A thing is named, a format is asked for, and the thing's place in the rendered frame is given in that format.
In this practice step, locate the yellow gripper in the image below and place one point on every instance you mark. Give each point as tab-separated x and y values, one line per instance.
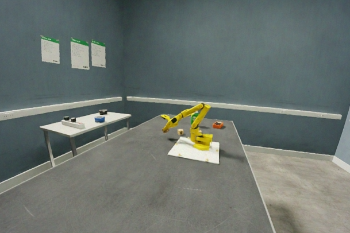
169	124

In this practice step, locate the green and yellow drink can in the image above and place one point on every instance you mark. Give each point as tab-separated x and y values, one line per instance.
194	116

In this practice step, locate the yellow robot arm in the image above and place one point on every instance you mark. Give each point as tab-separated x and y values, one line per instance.
204	139

